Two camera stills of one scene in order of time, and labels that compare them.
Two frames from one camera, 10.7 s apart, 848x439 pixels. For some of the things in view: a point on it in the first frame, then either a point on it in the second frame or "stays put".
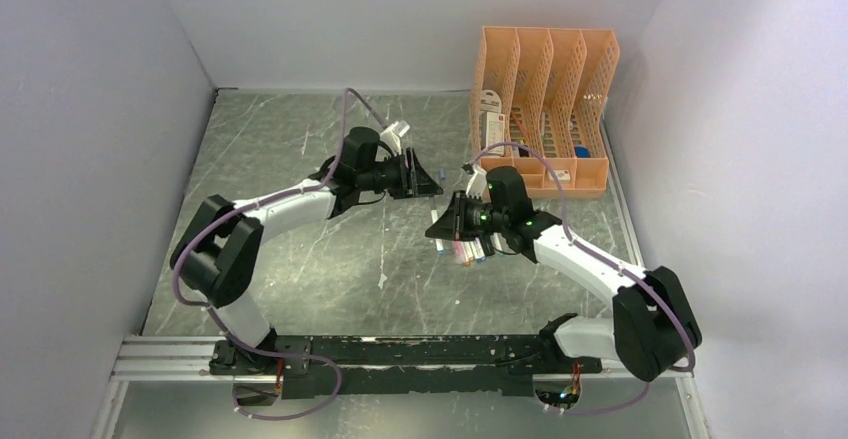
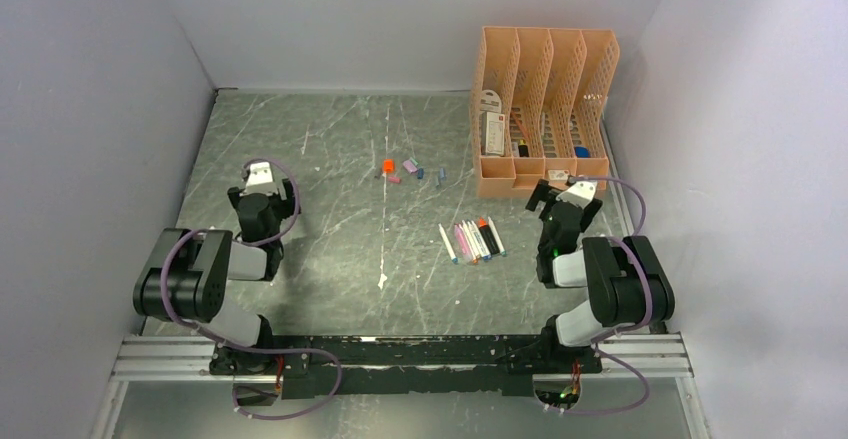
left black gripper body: (391, 176) to (282, 209)
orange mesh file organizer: (540, 104) stays put
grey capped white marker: (435, 218) to (449, 248)
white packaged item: (493, 122) stays put
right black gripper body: (481, 217) to (544, 194)
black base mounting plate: (334, 365) stays put
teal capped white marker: (496, 242) stays put
